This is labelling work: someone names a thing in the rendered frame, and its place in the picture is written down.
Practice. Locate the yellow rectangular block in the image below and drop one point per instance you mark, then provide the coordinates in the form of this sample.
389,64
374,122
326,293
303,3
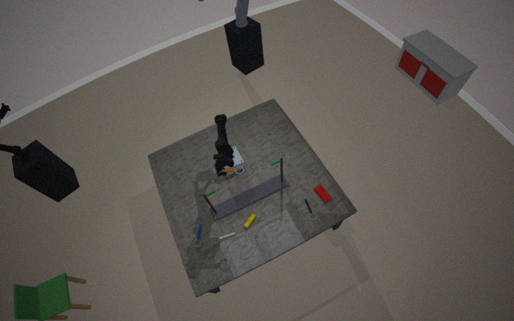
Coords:
250,220

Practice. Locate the red rectangular block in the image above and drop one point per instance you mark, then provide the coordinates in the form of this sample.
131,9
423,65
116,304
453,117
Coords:
322,193

